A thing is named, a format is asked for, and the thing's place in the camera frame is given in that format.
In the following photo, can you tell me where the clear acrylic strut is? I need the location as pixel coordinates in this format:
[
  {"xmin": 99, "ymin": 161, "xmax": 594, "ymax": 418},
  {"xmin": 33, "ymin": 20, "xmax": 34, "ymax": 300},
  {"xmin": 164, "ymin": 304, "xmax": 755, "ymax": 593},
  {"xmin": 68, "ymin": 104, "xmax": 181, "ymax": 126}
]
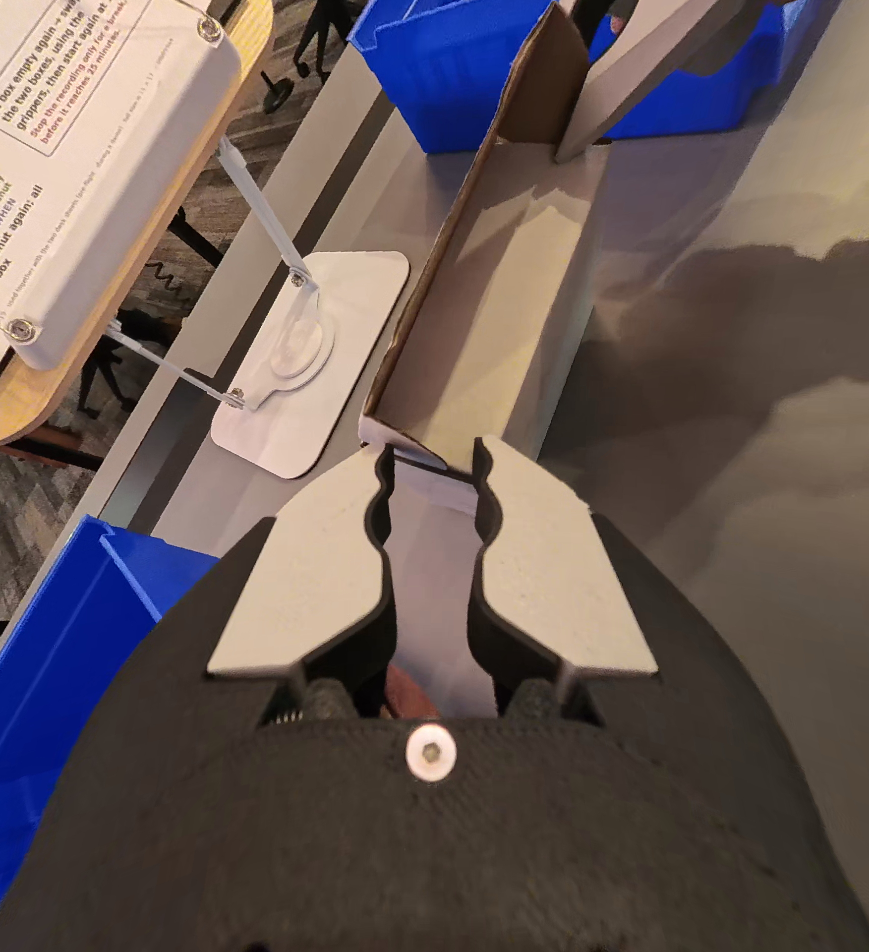
[
  {"xmin": 106, "ymin": 321, "xmax": 245, "ymax": 409},
  {"xmin": 217, "ymin": 137, "xmax": 321, "ymax": 291}
]

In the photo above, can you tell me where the clear acrylic clip plate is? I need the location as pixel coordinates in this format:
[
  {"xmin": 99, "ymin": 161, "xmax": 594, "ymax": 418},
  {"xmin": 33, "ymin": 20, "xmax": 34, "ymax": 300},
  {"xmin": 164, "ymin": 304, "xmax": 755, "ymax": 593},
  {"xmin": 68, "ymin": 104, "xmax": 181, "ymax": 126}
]
[{"xmin": 12, "ymin": 7, "xmax": 245, "ymax": 373}]

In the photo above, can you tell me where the brown wooden crossbar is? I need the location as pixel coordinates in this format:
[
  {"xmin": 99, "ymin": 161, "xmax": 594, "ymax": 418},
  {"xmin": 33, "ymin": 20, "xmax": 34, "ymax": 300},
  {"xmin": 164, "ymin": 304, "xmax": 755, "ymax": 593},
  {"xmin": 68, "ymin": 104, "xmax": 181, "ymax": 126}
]
[{"xmin": 0, "ymin": 424, "xmax": 104, "ymax": 471}]

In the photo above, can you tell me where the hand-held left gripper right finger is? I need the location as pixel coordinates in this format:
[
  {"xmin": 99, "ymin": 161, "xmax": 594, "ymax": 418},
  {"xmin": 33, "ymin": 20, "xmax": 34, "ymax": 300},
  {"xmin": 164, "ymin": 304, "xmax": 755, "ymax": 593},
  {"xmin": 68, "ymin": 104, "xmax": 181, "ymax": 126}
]
[{"xmin": 468, "ymin": 434, "xmax": 661, "ymax": 711}]

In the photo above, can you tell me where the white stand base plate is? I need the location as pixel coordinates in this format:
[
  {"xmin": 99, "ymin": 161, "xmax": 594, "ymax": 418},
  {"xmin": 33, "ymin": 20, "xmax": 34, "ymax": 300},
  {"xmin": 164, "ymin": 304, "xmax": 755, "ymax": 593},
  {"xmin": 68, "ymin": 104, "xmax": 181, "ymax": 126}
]
[{"xmin": 211, "ymin": 251, "xmax": 411, "ymax": 478}]

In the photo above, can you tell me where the black floor stand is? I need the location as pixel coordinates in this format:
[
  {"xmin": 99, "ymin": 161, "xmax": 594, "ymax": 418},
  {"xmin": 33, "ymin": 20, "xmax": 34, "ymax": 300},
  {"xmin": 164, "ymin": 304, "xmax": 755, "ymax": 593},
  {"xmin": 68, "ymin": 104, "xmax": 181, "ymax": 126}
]
[{"xmin": 262, "ymin": 0, "xmax": 355, "ymax": 114}]

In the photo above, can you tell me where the blue plastic bin with tag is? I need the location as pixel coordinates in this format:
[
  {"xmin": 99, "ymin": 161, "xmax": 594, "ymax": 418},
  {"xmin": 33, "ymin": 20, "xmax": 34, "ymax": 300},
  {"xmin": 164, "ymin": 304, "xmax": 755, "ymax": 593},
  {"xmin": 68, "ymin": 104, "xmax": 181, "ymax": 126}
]
[{"xmin": 347, "ymin": 0, "xmax": 786, "ymax": 155}]

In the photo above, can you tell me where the clear acrylic bracket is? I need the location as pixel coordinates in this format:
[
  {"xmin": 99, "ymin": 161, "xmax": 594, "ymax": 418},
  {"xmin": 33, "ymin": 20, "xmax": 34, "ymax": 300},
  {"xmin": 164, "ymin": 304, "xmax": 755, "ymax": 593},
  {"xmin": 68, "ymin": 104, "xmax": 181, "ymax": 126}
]
[{"xmin": 244, "ymin": 286, "xmax": 335, "ymax": 412}]

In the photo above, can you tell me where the printed paper sheet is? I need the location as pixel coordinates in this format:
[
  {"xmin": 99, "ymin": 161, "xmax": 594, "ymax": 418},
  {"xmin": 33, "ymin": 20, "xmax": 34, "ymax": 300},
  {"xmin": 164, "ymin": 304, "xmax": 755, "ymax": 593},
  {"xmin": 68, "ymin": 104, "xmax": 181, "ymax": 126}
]
[{"xmin": 0, "ymin": 0, "xmax": 208, "ymax": 410}]

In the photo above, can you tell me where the white cardboard box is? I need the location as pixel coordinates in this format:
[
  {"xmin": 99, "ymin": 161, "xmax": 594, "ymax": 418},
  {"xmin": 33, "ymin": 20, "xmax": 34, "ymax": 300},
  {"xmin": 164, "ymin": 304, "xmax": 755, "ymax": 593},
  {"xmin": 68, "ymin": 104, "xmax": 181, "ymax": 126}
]
[{"xmin": 360, "ymin": 3, "xmax": 614, "ymax": 718}]

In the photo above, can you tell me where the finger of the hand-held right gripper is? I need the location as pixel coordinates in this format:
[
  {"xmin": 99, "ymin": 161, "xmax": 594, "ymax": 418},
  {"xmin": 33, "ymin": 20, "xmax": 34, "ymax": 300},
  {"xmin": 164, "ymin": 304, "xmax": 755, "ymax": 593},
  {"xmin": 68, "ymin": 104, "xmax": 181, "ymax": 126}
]
[{"xmin": 552, "ymin": 0, "xmax": 786, "ymax": 165}]

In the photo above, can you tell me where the person's left hand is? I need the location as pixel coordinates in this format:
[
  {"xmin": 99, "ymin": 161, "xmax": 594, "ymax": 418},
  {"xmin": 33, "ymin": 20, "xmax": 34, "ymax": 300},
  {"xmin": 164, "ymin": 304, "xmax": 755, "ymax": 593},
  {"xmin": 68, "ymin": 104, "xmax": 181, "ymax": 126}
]
[{"xmin": 386, "ymin": 665, "xmax": 443, "ymax": 719}]

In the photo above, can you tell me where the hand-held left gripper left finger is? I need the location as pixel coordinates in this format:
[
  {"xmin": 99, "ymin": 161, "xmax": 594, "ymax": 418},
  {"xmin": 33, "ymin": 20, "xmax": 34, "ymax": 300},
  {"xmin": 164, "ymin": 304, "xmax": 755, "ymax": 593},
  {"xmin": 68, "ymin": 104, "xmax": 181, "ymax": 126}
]
[{"xmin": 206, "ymin": 443, "xmax": 400, "ymax": 716}]

